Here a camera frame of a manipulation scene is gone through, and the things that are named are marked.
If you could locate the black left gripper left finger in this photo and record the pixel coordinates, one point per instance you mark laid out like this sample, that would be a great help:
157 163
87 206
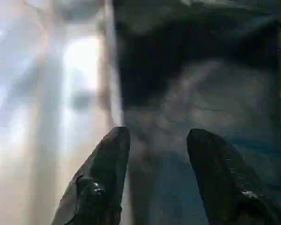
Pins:
100 182

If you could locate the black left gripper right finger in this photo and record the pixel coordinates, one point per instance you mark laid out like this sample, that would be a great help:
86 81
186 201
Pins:
224 182

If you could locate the white plastic table top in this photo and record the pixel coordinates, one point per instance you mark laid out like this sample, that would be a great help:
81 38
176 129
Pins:
49 93

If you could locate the black work mat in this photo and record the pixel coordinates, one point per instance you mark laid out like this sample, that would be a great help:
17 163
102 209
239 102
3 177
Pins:
201 82

